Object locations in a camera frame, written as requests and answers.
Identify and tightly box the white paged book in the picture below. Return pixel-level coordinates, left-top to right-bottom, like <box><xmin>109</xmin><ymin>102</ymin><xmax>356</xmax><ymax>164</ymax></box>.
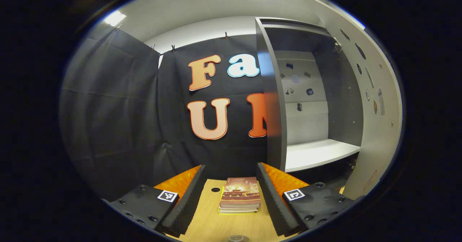
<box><xmin>218</xmin><ymin>186</ymin><xmax>260</xmax><ymax>215</ymax></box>

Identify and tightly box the ceiling light panel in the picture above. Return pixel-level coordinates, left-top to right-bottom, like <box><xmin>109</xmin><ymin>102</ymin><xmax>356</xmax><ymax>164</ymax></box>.
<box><xmin>104</xmin><ymin>10</ymin><xmax>127</xmax><ymax>27</ymax></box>

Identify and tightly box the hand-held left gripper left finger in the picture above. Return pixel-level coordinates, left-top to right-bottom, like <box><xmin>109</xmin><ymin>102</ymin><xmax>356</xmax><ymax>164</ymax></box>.
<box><xmin>101</xmin><ymin>164</ymin><xmax>207</xmax><ymax>237</ymax></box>

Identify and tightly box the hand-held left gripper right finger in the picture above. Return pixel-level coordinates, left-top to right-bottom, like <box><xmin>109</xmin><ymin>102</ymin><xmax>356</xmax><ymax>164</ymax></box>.
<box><xmin>256</xmin><ymin>162</ymin><xmax>365</xmax><ymax>237</ymax></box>

